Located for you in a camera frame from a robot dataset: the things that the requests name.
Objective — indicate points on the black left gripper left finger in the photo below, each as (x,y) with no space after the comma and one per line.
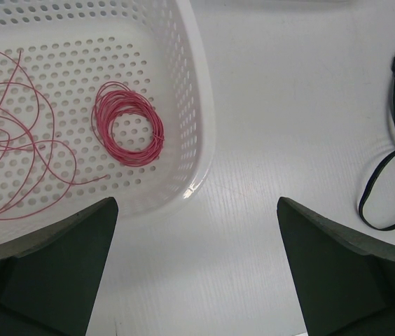
(49,278)

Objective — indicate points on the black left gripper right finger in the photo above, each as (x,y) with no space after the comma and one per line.
(344,279)

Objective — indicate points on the white perforated plastic basket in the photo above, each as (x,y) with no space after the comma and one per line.
(55,56)

